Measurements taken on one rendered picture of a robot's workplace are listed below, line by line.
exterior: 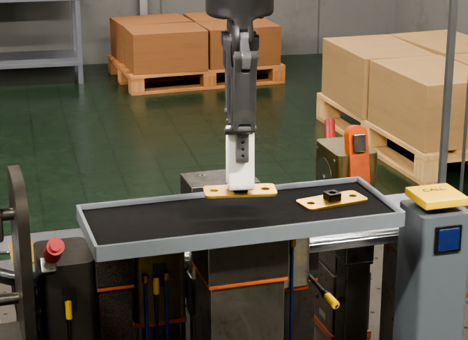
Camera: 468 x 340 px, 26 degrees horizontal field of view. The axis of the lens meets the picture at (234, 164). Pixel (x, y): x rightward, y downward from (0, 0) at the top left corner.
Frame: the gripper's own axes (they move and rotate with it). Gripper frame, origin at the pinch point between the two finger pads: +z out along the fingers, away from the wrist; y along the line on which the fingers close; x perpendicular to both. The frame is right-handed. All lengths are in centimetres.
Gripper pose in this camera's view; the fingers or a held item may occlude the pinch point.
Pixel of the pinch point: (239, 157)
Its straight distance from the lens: 116.8
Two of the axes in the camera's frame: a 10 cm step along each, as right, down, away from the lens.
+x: -9.9, 0.4, -1.0
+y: -1.0, -3.1, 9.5
